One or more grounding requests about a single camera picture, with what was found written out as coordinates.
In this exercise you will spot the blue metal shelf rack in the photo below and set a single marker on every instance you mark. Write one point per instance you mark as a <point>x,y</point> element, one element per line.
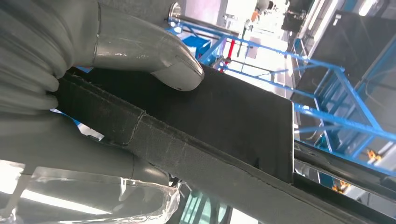
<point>340,120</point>
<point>278,51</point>

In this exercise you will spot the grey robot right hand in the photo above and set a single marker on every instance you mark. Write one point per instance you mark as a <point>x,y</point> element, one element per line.
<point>139,46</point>

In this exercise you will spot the chrome stanchion post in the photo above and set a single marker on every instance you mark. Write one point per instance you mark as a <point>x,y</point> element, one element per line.
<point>175,9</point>

